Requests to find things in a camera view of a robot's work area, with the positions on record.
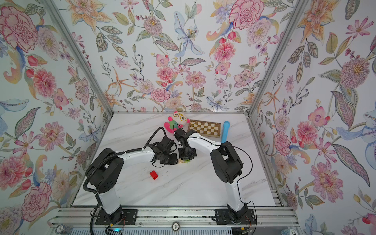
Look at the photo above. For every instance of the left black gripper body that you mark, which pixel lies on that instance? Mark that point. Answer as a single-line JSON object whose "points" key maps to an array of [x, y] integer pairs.
{"points": [[169, 158]]}

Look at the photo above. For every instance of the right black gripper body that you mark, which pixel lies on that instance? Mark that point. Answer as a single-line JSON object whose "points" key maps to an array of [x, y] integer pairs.
{"points": [[186, 154]]}

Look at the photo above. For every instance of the red lego brick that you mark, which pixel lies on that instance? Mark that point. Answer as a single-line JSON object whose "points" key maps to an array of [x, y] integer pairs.
{"points": [[154, 175]]}

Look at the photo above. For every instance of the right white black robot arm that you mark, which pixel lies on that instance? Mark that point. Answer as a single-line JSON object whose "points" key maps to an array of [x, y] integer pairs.
{"points": [[226, 163]]}

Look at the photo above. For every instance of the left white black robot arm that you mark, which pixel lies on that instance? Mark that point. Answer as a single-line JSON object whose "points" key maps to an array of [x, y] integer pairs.
{"points": [[103, 173]]}

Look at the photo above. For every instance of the pink green plush toy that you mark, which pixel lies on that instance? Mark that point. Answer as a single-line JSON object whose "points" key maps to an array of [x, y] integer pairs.
{"points": [[175, 121]]}

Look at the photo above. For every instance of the wooden chessboard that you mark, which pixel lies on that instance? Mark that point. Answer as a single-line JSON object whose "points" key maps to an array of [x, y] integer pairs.
{"points": [[205, 128]]}

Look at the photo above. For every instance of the blue cylindrical stick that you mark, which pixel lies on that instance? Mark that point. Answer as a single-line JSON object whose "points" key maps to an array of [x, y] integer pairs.
{"points": [[226, 127]]}

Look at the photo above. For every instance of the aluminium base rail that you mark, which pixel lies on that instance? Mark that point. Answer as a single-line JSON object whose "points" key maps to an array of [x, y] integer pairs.
{"points": [[175, 221]]}

